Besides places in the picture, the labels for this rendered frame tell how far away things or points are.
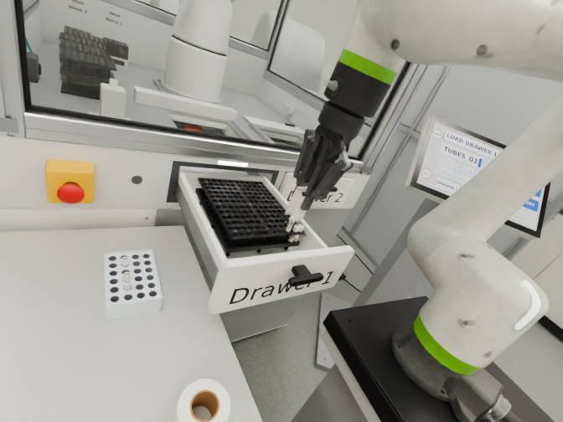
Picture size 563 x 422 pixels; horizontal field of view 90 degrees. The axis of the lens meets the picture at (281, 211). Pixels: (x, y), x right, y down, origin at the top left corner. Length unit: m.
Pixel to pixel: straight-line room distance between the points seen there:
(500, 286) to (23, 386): 0.66
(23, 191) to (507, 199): 0.90
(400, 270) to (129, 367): 1.20
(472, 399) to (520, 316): 0.17
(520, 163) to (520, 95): 1.48
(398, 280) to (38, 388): 1.33
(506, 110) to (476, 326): 1.71
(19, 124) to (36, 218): 0.19
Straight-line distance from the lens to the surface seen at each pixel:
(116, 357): 0.53
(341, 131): 0.48
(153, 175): 0.70
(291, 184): 0.84
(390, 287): 1.53
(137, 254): 0.62
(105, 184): 0.70
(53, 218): 0.75
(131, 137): 0.65
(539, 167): 0.69
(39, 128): 0.66
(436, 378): 0.63
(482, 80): 2.27
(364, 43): 0.47
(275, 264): 0.48
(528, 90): 2.15
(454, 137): 1.31
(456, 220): 0.66
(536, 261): 3.34
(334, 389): 0.76
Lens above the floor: 1.22
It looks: 28 degrees down
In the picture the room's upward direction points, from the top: 22 degrees clockwise
